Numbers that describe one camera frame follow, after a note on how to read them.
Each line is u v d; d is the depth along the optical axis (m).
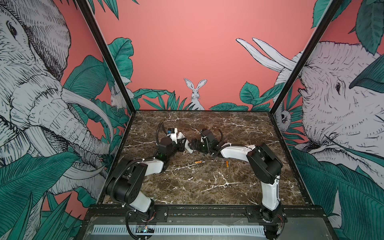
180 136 0.86
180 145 0.80
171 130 0.80
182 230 0.70
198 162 0.93
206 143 0.74
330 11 0.70
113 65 0.92
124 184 0.46
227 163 0.92
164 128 1.14
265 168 0.51
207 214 0.75
